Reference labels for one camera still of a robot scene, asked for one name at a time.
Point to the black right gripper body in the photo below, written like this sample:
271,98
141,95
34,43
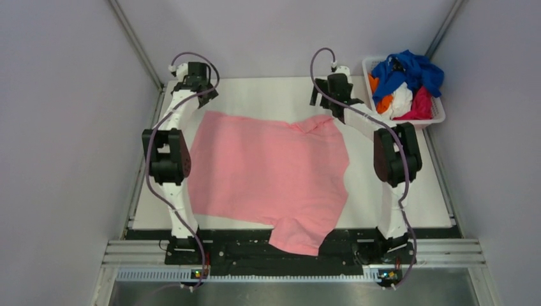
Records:
325,102

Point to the magenta t-shirt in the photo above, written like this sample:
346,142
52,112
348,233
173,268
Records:
420,107

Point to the orange t-shirt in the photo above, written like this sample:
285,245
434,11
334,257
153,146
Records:
383,105

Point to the white t-shirt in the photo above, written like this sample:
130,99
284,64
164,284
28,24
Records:
402,99

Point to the aluminium front rail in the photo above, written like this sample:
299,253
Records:
136,260

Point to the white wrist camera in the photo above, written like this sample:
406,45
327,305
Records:
180,71
336,68

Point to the white plastic laundry basket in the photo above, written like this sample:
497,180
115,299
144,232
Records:
437,111

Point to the blue t-shirt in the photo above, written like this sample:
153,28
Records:
415,71

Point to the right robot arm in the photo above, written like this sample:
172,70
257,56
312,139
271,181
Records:
396,159

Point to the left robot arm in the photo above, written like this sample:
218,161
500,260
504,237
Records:
167,158

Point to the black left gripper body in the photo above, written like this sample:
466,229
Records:
210,96

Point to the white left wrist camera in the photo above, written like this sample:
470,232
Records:
180,71

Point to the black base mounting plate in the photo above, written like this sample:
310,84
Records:
247,252

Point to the pink t-shirt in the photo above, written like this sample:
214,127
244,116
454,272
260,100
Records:
287,175

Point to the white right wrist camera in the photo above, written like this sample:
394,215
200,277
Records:
336,68

